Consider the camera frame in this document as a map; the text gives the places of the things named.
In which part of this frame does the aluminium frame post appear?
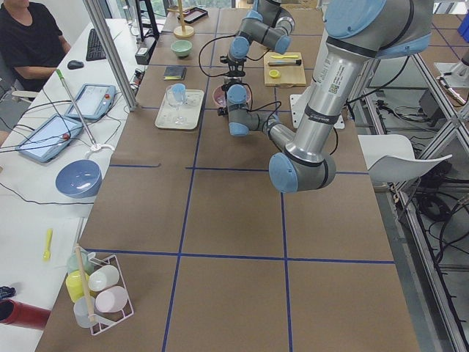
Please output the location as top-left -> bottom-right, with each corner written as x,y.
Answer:
83,0 -> 138,111

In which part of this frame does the white plastic chair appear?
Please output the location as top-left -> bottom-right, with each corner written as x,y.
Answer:
358,134 -> 452,183

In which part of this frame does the red cylinder bottle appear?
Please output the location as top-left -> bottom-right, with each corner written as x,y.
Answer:
1,299 -> 51,330

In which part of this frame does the yellow cup in rack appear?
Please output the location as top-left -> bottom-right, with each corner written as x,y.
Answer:
65,270 -> 84,303

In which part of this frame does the near teach pendant tablet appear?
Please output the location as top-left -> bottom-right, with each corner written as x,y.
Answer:
15,114 -> 84,163

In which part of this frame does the clear wine glass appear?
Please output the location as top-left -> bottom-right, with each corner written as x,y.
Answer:
166,84 -> 185,125

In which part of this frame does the blue plastic bowl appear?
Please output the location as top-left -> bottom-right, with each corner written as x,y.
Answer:
55,159 -> 102,199

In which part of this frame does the wooden cutting board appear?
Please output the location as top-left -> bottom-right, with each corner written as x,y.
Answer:
263,52 -> 306,87

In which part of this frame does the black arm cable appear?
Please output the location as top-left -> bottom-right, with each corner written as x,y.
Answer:
241,102 -> 340,157
199,34 -> 257,86

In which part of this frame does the cream bear serving tray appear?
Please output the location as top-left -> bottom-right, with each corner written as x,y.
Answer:
155,84 -> 204,130

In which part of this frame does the pink bowl of ice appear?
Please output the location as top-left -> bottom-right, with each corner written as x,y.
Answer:
213,83 -> 251,112

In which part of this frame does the light blue plastic cup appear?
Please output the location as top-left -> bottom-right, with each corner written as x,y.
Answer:
171,84 -> 186,105

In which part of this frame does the yellow plastic knife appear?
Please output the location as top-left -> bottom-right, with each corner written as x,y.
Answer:
270,55 -> 299,59

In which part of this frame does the lemon half slice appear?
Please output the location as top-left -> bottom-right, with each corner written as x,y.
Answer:
268,70 -> 281,78

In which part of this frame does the teach pendant tablet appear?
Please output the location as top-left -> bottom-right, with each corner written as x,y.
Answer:
15,114 -> 84,163
75,84 -> 117,121

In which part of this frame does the black device box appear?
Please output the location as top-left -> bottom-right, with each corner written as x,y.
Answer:
135,37 -> 157,65

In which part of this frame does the white wire cup rack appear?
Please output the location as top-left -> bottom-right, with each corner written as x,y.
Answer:
72,249 -> 134,336

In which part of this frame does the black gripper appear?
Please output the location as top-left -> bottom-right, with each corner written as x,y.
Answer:
217,107 -> 229,117
220,55 -> 246,78

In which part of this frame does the green ceramic bowl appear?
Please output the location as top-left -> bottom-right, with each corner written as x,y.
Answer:
170,40 -> 193,58

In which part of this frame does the black computer mouse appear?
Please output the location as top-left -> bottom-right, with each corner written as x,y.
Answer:
67,60 -> 84,70

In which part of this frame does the wooden cup tree stand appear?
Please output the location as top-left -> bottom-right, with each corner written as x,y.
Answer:
173,0 -> 195,39

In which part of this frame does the wooden rack handle stick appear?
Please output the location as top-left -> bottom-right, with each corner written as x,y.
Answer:
75,244 -> 97,325

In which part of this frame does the seated person black shirt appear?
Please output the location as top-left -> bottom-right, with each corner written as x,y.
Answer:
1,0 -> 71,92

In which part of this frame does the clear cup in rack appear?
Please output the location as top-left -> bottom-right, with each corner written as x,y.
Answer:
73,296 -> 92,328

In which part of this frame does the yellow plastic spoon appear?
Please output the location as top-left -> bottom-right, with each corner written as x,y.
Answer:
43,228 -> 53,261

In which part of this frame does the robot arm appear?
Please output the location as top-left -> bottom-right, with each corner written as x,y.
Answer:
221,1 -> 295,78
221,1 -> 433,193

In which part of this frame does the black keyboard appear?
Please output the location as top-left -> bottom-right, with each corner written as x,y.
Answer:
86,28 -> 106,62

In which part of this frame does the pink cup in rack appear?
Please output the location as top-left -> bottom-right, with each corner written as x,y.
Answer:
95,286 -> 128,312

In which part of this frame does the green cup in rack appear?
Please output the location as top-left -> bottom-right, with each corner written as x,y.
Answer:
67,249 -> 94,275

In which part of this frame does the white cup in rack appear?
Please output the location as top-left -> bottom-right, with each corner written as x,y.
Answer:
88,265 -> 120,292

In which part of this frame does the far teach pendant tablet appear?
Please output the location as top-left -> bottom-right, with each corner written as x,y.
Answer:
75,84 -> 117,121

